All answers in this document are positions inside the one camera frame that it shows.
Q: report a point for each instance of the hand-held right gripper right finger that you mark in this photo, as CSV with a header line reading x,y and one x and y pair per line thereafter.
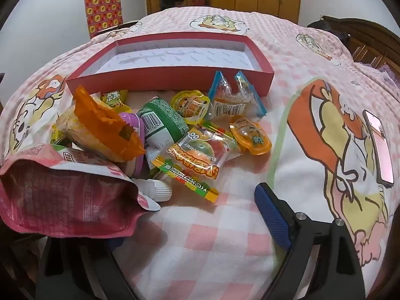
x,y
272,212

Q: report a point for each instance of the red yellow wall poster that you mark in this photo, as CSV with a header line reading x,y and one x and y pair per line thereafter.
x,y
103,15

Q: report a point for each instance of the wooden headboard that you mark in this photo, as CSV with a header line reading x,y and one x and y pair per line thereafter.
x,y
368,43

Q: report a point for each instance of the orange corn snack packet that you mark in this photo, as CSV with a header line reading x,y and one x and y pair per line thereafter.
x,y
103,125

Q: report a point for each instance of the dark cloth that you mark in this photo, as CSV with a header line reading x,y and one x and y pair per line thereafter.
x,y
328,29

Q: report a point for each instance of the green barcode snack packet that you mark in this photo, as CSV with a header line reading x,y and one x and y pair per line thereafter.
x,y
162,115

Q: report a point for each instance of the purple lace pillow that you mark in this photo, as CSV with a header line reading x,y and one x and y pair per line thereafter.
x,y
392,75

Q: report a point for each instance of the yellow candy packet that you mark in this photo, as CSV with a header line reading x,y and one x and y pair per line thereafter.
x,y
114,97

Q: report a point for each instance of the burger gummy packet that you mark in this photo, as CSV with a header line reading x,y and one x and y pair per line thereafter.
x,y
197,156

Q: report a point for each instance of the smartphone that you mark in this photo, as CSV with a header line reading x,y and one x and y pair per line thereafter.
x,y
379,150

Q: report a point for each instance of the white ridged bottle cap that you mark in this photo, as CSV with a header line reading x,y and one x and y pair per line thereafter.
x,y
159,190

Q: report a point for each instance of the orange jelly cup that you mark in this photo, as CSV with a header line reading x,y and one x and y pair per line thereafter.
x,y
250,134
190,106

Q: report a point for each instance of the red basket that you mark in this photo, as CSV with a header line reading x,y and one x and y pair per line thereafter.
x,y
198,0

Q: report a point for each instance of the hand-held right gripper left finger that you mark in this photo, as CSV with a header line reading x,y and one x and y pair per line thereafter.
x,y
115,243

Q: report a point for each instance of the pink checkered printed bedsheet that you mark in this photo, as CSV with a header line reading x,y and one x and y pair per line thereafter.
x,y
218,250

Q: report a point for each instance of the purple snack packet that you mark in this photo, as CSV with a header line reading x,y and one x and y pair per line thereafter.
x,y
134,125

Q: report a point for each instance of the wooden bedside table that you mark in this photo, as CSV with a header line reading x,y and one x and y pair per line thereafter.
x,y
118,26

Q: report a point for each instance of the red cardboard box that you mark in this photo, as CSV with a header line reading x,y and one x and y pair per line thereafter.
x,y
156,78

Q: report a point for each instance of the blue-edged clear candy packet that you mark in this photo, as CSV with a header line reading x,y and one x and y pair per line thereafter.
x,y
231,103

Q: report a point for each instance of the pink snack bag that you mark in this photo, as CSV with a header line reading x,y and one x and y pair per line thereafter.
x,y
62,193

